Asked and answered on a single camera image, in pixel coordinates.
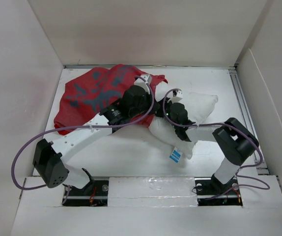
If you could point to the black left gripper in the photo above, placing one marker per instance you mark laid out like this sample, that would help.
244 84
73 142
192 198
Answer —
148 97

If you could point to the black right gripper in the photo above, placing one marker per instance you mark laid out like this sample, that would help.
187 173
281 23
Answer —
158 112

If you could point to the white pillow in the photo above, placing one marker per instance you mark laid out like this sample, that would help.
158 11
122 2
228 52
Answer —
199 107

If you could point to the red patterned pillowcase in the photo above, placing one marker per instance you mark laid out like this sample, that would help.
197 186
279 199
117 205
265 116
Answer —
86 95

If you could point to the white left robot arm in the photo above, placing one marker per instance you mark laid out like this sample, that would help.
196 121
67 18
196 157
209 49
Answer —
51 158

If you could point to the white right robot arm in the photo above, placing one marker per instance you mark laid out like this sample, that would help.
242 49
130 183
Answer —
234 140

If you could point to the blue white pillow label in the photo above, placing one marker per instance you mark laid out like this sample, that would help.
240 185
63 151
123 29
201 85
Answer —
176 155

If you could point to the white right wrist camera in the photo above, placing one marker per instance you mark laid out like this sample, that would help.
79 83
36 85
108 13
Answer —
177 96

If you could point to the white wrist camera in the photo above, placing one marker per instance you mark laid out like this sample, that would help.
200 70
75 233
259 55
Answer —
143 80
177 96

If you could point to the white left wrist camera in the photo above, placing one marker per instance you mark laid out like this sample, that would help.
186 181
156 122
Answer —
143 80

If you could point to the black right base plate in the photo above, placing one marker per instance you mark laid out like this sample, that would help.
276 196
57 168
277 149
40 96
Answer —
208 195

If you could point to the aluminium right side rail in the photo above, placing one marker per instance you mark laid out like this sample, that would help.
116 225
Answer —
262 169

